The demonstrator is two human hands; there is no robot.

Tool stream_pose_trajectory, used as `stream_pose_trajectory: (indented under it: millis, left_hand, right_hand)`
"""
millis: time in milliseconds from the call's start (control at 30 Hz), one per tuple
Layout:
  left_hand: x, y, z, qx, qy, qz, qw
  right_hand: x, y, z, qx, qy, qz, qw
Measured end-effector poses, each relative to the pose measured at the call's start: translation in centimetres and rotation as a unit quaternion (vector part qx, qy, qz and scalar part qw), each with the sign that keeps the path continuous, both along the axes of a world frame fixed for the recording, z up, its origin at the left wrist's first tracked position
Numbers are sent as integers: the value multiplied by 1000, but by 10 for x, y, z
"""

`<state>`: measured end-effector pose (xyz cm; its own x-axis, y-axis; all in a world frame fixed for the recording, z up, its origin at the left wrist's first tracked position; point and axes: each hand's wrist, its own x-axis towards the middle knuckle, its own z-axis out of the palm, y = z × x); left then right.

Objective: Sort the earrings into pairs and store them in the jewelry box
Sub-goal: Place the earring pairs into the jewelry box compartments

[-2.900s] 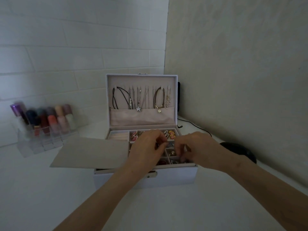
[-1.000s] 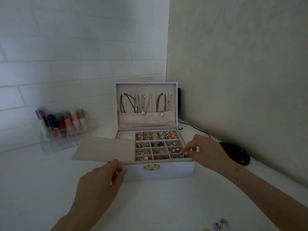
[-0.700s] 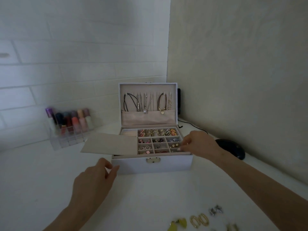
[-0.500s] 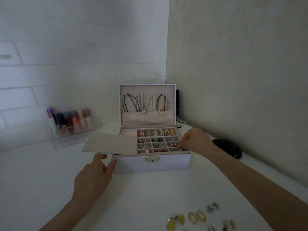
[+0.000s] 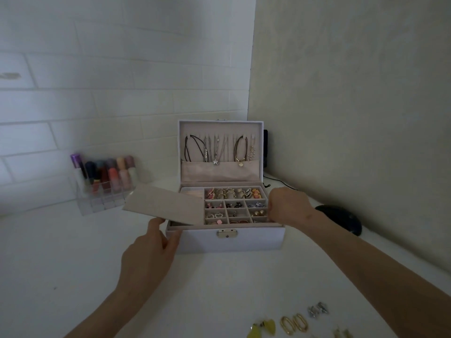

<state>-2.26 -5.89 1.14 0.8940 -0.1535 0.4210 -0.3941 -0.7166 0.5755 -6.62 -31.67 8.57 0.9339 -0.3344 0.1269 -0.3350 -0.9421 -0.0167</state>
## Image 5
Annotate person's left hand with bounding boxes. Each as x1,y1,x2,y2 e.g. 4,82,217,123
117,217,184,297

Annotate person's right hand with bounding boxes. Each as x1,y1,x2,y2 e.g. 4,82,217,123
267,187,316,231

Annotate beige velvet flap panel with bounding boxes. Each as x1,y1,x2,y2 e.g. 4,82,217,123
122,184,206,227

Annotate white jewelry box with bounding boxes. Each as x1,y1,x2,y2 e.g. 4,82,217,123
166,119,286,254

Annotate beige compartment tray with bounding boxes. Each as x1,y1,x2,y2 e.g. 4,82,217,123
178,186,270,226

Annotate person's left forearm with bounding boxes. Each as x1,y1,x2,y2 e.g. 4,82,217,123
64,283,143,338

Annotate person's right forearm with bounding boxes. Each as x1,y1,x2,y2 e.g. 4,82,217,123
298,208,451,338

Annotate group of small earrings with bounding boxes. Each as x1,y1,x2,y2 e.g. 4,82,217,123
205,200,268,225

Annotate row of rings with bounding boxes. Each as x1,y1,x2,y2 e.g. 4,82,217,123
205,187,263,200

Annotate black round object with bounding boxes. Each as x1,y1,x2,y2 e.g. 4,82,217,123
314,205,363,237

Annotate clear acrylic organizer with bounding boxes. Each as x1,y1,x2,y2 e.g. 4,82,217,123
69,172,139,217

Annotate gold oval hoop earring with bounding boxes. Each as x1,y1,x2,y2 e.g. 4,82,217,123
280,315,295,336
292,313,309,333

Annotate black cable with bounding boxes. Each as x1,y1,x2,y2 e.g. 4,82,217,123
262,172,299,191

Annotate row of hanging necklaces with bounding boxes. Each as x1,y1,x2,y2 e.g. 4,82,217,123
184,134,256,168

